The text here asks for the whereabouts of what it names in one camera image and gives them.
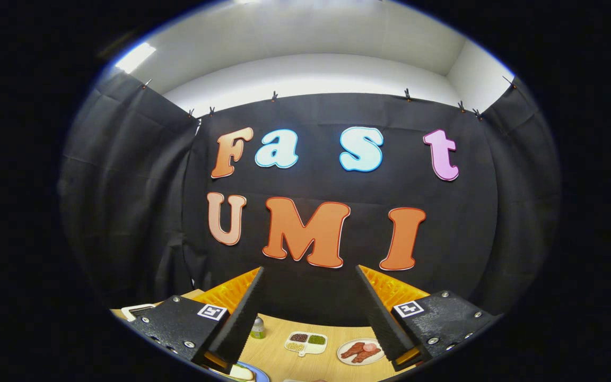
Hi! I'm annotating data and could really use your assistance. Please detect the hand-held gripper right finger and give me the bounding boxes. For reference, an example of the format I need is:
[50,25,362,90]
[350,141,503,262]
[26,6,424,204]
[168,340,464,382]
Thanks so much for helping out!
[356,265,501,373]

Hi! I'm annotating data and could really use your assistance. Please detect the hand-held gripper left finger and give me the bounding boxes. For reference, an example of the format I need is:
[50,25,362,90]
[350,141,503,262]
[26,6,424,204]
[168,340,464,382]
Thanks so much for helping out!
[129,267,265,375]

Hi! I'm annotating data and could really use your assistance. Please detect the white oval plate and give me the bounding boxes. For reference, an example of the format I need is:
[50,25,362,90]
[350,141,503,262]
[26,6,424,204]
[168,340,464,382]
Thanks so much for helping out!
[337,338,386,366]

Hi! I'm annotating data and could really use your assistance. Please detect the blue round plate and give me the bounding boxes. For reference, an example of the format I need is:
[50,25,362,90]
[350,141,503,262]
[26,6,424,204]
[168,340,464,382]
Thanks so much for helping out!
[215,362,270,382]

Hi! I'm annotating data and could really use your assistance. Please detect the white divided dish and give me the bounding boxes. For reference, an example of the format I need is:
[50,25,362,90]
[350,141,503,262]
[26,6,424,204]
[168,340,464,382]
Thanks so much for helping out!
[284,332,328,357]

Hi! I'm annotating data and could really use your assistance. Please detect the white toaster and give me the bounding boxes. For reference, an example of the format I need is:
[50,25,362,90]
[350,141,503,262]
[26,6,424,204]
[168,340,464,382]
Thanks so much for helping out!
[121,303,156,322]

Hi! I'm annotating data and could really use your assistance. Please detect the black backdrop cloth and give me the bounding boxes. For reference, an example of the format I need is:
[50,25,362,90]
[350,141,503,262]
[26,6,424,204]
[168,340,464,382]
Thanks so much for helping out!
[57,66,563,327]

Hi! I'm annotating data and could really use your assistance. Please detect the row of black cloth clips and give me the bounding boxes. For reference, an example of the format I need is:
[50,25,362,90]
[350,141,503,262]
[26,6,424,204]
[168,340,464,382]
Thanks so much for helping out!
[141,75,518,120]

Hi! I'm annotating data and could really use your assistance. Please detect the ceiling light panel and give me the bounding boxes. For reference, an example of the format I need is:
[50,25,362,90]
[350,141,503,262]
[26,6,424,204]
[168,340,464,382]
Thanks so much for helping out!
[115,42,156,74]

